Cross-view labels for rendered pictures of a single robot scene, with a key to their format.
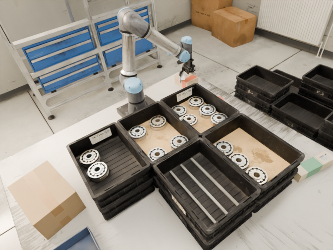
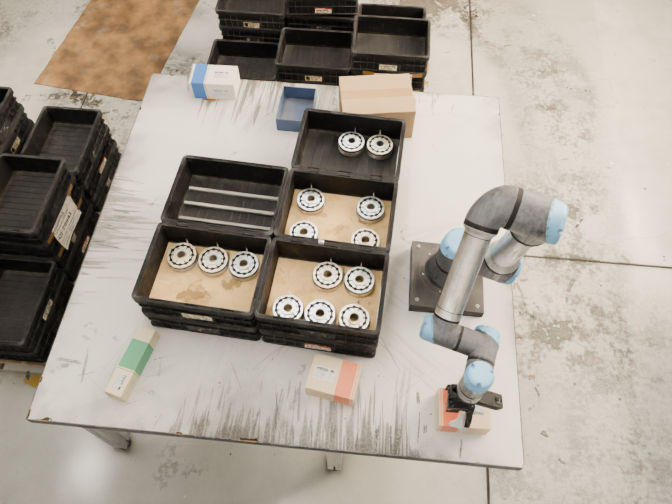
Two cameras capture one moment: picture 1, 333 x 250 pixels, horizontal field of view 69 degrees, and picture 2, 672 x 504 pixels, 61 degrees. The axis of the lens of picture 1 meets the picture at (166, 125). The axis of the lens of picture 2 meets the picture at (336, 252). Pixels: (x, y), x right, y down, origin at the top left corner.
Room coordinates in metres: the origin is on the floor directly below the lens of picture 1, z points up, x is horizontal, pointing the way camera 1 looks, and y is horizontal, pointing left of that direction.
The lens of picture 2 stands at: (1.66, -0.83, 2.56)
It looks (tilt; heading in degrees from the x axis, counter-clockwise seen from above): 60 degrees down; 128
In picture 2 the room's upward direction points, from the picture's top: straight up
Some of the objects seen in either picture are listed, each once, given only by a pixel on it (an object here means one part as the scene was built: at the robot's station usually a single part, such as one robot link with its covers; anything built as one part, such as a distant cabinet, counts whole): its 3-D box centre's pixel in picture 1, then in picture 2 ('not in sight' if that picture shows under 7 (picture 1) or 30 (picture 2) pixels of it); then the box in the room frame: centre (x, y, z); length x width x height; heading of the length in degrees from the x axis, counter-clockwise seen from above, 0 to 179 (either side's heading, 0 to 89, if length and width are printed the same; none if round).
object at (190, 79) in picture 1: (186, 80); (462, 411); (1.68, -0.20, 0.74); 0.16 x 0.12 x 0.07; 34
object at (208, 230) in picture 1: (203, 178); (226, 195); (0.62, -0.14, 0.92); 0.40 x 0.30 x 0.02; 30
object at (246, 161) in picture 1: (238, 160); (213, 259); (0.73, -0.34, 0.86); 0.10 x 0.10 x 0.01
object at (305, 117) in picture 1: (297, 123); not in sight; (1.45, -1.13, 0.31); 0.40 x 0.30 x 0.34; 33
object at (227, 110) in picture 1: (197, 113); (324, 292); (1.11, -0.20, 0.87); 0.40 x 0.30 x 0.11; 30
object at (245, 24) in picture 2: not in sight; (257, 21); (-0.52, 1.16, 0.31); 0.40 x 0.30 x 0.34; 33
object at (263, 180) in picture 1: (256, 175); (181, 255); (0.64, -0.39, 0.86); 0.10 x 0.10 x 0.01
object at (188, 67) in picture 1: (188, 64); (462, 396); (1.66, -0.22, 0.89); 0.09 x 0.08 x 0.12; 34
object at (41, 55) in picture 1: (66, 60); not in sight; (2.57, 1.03, 0.60); 0.72 x 0.03 x 0.56; 123
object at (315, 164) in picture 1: (312, 166); (133, 363); (0.73, -0.75, 0.73); 0.24 x 0.06 x 0.06; 110
